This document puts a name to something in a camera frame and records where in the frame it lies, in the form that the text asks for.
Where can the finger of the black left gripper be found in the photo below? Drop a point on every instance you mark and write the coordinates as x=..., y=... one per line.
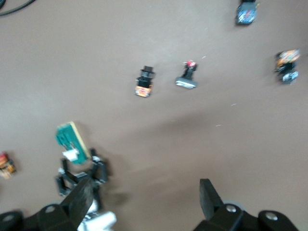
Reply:
x=64, y=167
x=99, y=166

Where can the red yellow emergency stop button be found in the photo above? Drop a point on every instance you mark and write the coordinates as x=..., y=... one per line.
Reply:
x=6, y=166

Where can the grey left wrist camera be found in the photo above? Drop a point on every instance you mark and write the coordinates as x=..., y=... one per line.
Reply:
x=101, y=220

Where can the black selector orange contact block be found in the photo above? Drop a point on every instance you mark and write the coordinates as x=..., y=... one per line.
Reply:
x=286, y=65

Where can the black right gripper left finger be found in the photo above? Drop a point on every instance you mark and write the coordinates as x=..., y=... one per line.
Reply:
x=77, y=202

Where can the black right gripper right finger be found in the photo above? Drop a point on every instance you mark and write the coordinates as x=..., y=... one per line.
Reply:
x=211, y=202

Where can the black pushbutton orange contact block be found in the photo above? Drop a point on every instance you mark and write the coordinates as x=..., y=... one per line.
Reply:
x=144, y=83

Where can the green pushbutton blue contact block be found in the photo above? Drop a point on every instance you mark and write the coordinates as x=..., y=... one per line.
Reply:
x=245, y=14

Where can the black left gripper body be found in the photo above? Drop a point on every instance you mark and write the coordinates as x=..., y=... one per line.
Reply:
x=72, y=183

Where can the black flat button red block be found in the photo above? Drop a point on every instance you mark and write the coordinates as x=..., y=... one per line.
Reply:
x=187, y=80

